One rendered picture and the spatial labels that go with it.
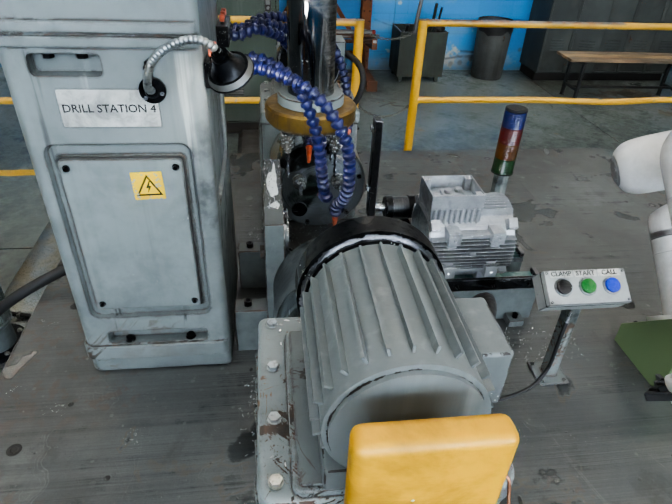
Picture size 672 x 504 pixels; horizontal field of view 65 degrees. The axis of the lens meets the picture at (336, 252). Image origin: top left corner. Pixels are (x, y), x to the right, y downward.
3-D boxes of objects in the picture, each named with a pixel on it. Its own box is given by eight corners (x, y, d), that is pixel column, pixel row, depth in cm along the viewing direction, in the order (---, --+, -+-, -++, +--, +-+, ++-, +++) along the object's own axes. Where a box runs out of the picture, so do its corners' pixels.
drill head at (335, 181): (272, 244, 138) (269, 155, 124) (270, 174, 171) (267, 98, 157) (367, 241, 141) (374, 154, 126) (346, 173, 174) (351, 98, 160)
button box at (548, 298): (537, 311, 106) (550, 305, 101) (531, 277, 108) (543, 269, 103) (617, 307, 108) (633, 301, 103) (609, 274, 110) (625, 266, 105)
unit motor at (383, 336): (309, 671, 60) (316, 441, 37) (294, 429, 87) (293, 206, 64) (524, 644, 63) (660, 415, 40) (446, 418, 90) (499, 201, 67)
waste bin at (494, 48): (495, 71, 621) (506, 16, 587) (508, 81, 589) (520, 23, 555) (463, 71, 616) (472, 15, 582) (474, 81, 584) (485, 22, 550)
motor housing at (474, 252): (424, 291, 123) (436, 221, 113) (406, 245, 139) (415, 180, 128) (506, 287, 126) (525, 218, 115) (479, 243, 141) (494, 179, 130)
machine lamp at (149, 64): (126, 129, 74) (108, 34, 67) (141, 102, 83) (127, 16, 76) (256, 128, 76) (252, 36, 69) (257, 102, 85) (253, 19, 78)
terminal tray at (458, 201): (428, 225, 118) (433, 197, 114) (417, 202, 127) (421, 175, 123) (480, 224, 119) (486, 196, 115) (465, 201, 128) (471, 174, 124)
